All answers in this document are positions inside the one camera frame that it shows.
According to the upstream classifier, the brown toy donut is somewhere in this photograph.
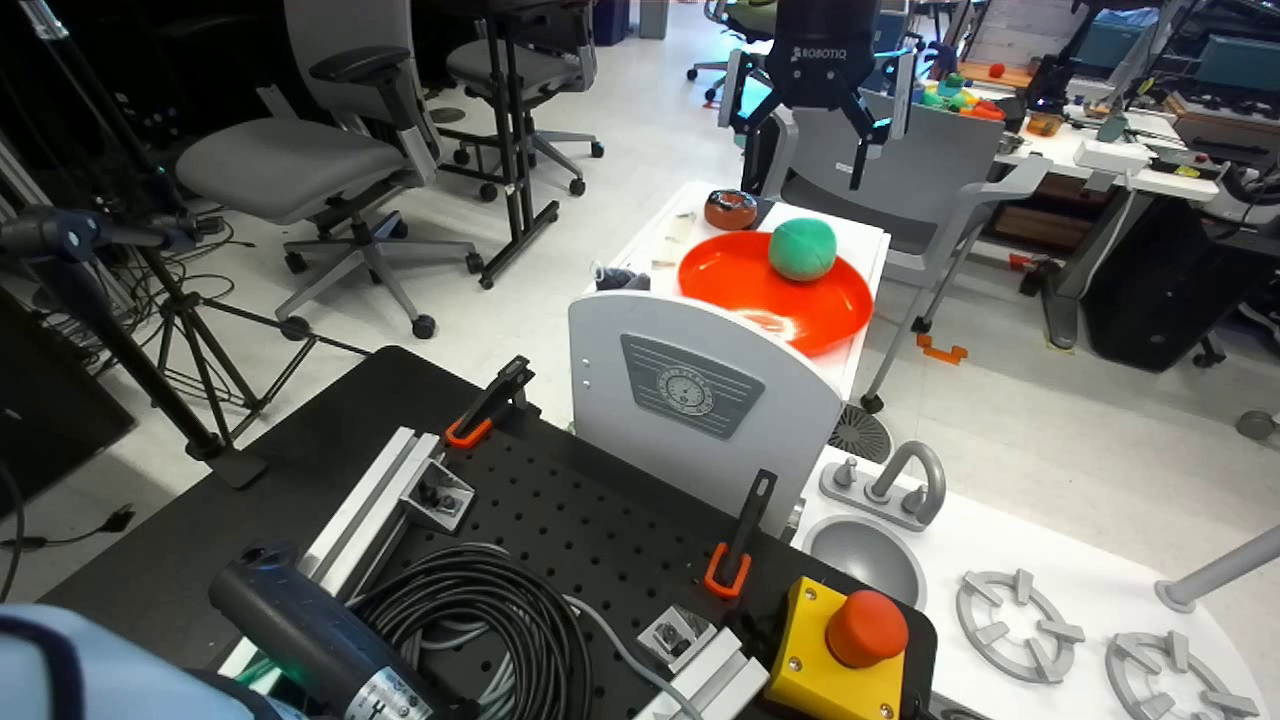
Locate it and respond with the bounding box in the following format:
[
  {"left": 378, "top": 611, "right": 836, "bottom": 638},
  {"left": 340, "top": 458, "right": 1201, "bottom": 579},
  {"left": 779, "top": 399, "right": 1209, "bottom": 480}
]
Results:
[{"left": 700, "top": 184, "right": 768, "bottom": 234}]

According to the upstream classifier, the thin grey cable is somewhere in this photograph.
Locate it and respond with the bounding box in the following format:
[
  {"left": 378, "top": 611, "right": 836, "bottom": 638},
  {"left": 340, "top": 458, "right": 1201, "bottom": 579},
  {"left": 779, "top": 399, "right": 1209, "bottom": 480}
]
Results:
[{"left": 563, "top": 591, "right": 703, "bottom": 720}]

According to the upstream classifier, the orange plate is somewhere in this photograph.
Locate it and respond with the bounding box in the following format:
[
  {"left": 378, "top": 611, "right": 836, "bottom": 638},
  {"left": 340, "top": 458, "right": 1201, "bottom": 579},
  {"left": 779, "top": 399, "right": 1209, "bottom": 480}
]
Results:
[{"left": 676, "top": 229, "right": 875, "bottom": 358}]

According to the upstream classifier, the small orange floor tape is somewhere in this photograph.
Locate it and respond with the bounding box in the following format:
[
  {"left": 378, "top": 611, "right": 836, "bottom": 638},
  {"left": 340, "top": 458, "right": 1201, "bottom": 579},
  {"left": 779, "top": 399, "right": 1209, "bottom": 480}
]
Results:
[{"left": 910, "top": 329, "right": 970, "bottom": 366}]

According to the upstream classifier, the blue plastic bin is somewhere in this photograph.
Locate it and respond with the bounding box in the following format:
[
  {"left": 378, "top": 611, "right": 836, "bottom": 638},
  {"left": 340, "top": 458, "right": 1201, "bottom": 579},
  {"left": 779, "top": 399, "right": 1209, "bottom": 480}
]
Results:
[{"left": 1071, "top": 7, "right": 1165, "bottom": 74}]

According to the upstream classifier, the black clamp orange handle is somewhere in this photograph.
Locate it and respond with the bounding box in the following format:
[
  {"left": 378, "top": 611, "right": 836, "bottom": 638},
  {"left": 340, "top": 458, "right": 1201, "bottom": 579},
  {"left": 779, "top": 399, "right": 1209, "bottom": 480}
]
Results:
[
  {"left": 441, "top": 352, "right": 538, "bottom": 456},
  {"left": 700, "top": 466, "right": 779, "bottom": 604}
]

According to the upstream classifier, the dark blue cylindrical device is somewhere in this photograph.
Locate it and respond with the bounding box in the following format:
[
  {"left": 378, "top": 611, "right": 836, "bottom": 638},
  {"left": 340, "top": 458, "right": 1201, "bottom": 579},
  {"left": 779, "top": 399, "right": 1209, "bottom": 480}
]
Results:
[{"left": 206, "top": 543, "right": 437, "bottom": 720}]

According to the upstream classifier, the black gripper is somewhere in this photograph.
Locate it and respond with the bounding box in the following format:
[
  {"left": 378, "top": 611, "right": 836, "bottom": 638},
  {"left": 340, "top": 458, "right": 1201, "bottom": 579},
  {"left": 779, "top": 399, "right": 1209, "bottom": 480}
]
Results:
[{"left": 745, "top": 0, "right": 896, "bottom": 190}]

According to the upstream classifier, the round grey floor disc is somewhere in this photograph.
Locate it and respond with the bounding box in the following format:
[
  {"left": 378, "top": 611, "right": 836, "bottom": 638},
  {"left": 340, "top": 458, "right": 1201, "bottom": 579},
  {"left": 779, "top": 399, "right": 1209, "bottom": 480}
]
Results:
[
  {"left": 833, "top": 399, "right": 896, "bottom": 466},
  {"left": 1231, "top": 407, "right": 1280, "bottom": 451}
]

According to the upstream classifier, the aluminium extrusion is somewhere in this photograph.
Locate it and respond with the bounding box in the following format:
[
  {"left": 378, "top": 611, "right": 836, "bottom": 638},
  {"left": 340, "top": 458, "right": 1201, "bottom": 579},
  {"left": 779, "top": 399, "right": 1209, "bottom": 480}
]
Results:
[
  {"left": 293, "top": 425, "right": 449, "bottom": 604},
  {"left": 635, "top": 622, "right": 777, "bottom": 720}
]

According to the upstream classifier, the grey cable bundle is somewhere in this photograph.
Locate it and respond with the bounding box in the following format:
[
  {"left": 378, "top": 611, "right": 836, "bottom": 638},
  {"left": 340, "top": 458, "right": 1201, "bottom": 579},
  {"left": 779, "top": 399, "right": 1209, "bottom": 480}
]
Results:
[{"left": 351, "top": 536, "right": 591, "bottom": 720}]

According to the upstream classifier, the grey chair with casters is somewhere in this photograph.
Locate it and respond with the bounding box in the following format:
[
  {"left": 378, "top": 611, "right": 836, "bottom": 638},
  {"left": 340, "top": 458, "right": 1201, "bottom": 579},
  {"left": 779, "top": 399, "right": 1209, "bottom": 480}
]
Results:
[{"left": 768, "top": 94, "right": 1060, "bottom": 414}]

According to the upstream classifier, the black table stand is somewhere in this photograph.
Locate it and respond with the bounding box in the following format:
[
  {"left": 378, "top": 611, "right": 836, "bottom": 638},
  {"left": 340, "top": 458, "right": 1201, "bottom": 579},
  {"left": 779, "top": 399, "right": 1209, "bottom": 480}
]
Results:
[{"left": 464, "top": 0, "right": 567, "bottom": 293}]

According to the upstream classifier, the grey office chair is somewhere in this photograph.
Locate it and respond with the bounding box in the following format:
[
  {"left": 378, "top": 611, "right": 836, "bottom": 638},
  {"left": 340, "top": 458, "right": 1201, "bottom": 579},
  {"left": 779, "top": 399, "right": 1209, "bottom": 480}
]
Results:
[
  {"left": 444, "top": 0, "right": 613, "bottom": 202},
  {"left": 172, "top": 0, "right": 489, "bottom": 343}
]

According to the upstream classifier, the black tripod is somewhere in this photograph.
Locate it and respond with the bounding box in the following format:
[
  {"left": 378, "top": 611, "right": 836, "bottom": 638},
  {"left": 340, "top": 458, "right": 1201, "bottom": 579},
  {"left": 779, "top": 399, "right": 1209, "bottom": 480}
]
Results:
[{"left": 0, "top": 195, "right": 376, "bottom": 465}]

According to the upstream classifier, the green toy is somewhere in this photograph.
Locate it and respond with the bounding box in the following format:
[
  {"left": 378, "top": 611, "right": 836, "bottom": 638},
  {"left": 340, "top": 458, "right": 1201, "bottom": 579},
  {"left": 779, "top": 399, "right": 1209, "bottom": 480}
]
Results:
[{"left": 926, "top": 73, "right": 970, "bottom": 115}]

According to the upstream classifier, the light blue fabric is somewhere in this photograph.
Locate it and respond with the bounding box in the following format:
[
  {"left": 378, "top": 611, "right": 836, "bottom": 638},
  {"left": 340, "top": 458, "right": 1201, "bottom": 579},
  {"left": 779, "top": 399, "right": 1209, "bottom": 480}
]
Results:
[{"left": 0, "top": 601, "right": 313, "bottom": 720}]

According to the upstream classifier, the blue grey cloth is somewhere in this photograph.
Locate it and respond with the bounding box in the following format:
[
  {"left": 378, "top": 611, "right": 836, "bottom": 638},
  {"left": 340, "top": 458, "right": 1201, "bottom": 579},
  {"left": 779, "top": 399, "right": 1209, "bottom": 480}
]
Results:
[{"left": 591, "top": 264, "right": 657, "bottom": 297}]

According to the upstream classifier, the white toy stove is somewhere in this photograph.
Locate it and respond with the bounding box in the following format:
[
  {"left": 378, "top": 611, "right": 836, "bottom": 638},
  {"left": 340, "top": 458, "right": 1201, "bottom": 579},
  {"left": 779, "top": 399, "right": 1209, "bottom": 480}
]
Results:
[{"left": 790, "top": 435, "right": 1271, "bottom": 720}]

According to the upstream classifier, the green round plushie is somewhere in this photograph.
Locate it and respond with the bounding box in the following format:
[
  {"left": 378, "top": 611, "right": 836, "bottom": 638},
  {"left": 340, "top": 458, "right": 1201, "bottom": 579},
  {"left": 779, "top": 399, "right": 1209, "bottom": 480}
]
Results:
[{"left": 764, "top": 214, "right": 845, "bottom": 286}]

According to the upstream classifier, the white tray board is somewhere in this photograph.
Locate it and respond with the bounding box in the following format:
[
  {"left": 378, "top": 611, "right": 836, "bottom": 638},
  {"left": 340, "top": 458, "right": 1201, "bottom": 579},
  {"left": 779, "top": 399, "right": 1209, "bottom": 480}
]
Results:
[{"left": 563, "top": 176, "right": 896, "bottom": 540}]

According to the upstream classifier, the white table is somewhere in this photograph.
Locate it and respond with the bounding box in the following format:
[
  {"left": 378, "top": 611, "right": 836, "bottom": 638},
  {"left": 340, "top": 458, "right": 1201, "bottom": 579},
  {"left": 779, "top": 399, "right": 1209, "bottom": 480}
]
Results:
[{"left": 991, "top": 102, "right": 1280, "bottom": 352}]

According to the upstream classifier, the green office chair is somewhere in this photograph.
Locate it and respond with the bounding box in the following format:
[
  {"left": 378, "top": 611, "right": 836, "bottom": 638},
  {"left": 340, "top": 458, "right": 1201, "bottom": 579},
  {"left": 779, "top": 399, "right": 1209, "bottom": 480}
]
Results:
[{"left": 684, "top": 0, "right": 784, "bottom": 108}]

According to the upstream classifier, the black breadboard table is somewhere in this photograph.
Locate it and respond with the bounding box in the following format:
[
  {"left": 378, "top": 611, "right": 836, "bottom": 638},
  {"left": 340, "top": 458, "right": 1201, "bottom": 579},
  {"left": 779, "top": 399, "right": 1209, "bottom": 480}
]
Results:
[{"left": 35, "top": 339, "right": 942, "bottom": 720}]

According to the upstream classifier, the yellow emergency stop box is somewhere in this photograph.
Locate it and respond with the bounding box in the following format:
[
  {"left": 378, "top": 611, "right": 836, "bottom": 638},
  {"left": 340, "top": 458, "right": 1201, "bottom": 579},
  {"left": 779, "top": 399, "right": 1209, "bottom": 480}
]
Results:
[{"left": 761, "top": 571, "right": 917, "bottom": 720}]

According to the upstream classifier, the aluminium pole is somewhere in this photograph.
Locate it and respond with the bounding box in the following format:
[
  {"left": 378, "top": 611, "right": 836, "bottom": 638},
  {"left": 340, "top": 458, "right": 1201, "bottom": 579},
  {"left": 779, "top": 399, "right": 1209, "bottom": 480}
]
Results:
[{"left": 1152, "top": 521, "right": 1280, "bottom": 616}]

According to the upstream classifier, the black computer tower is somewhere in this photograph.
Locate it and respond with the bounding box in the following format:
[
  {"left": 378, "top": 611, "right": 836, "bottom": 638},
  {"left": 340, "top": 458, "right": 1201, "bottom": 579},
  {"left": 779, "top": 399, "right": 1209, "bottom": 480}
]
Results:
[
  {"left": 1076, "top": 195, "right": 1254, "bottom": 376},
  {"left": 735, "top": 111, "right": 790, "bottom": 202}
]

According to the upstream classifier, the grey metal bracket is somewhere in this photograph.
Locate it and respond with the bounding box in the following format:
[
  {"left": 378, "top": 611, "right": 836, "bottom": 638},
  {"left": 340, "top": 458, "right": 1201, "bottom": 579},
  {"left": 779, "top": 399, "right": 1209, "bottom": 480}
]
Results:
[{"left": 403, "top": 465, "right": 481, "bottom": 532}]

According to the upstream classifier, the black floor cable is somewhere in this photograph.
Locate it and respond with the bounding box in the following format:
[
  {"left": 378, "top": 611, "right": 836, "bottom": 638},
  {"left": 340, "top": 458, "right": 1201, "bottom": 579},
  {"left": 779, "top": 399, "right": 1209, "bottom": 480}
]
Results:
[{"left": 0, "top": 456, "right": 136, "bottom": 604}]

